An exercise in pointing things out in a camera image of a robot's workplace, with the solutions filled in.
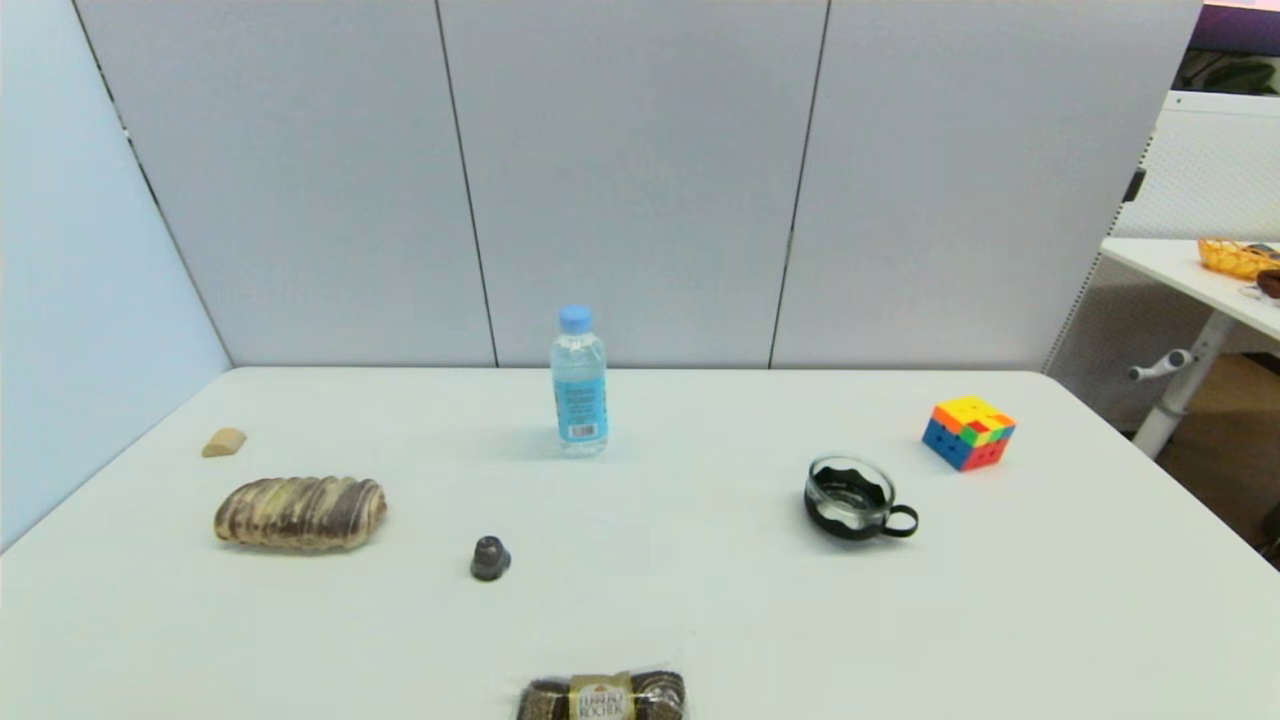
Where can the green plant leaves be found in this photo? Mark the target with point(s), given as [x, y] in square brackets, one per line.
[1235, 72]

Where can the small tan bread piece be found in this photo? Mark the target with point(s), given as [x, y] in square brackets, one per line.
[224, 443]

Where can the brown striped bread loaf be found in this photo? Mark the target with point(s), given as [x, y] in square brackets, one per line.
[300, 513]

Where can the colourful Rubik's cube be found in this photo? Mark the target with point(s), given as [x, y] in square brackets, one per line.
[968, 433]

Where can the Ferrero Rocher chocolate pack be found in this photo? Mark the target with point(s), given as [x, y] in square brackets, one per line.
[603, 699]

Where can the dark brown round object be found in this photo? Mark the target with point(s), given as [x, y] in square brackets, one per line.
[1271, 283]

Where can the white perforated partition panel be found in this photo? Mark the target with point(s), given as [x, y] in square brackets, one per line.
[1210, 170]

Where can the white side table top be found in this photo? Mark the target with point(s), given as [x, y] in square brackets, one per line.
[1180, 265]

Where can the small dark grey cap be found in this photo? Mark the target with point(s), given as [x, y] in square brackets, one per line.
[490, 559]

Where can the white table leg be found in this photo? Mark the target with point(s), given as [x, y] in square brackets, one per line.
[1190, 380]

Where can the clear water bottle blue cap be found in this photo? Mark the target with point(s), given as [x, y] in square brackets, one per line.
[579, 400]

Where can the glass cup black holder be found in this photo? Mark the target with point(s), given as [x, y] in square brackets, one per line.
[850, 500]

